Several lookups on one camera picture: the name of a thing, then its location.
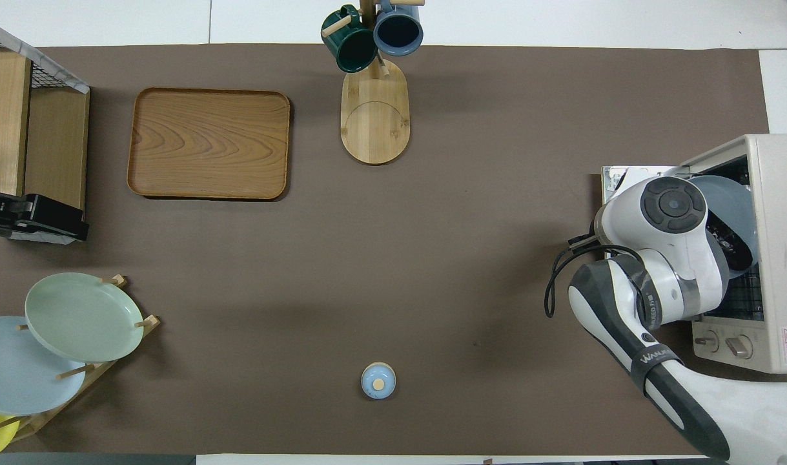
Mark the pale green racked plate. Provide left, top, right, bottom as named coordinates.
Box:
left=25, top=272, right=145, bottom=363

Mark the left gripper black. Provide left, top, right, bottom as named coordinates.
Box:
left=0, top=169, right=89, bottom=245

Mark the light blue racked plate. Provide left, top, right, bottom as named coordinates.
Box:
left=0, top=316, right=87, bottom=417

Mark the blue lid with wooden knob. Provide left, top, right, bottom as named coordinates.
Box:
left=360, top=362, right=397, bottom=400

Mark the wooden plate rack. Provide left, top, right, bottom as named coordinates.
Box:
left=0, top=274, right=161, bottom=443

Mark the wooden stepped shelf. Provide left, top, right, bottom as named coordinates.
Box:
left=0, top=48, right=90, bottom=211

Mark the cream toaster oven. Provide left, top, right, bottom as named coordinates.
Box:
left=602, top=134, right=787, bottom=374

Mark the wooden mug tree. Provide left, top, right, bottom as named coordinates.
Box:
left=321, top=0, right=426, bottom=165

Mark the wooden serving tray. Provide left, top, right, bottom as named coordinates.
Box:
left=127, top=87, right=292, bottom=201

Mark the blue mug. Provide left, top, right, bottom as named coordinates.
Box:
left=373, top=0, right=425, bottom=57

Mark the grey cloth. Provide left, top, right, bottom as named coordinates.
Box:
left=0, top=14, right=90, bottom=95

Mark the brown table mat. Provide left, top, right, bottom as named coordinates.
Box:
left=0, top=44, right=787, bottom=456

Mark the black wire basket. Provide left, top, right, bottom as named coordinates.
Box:
left=0, top=29, right=68, bottom=90

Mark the dark green mug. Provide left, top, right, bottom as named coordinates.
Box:
left=321, top=5, right=378, bottom=74

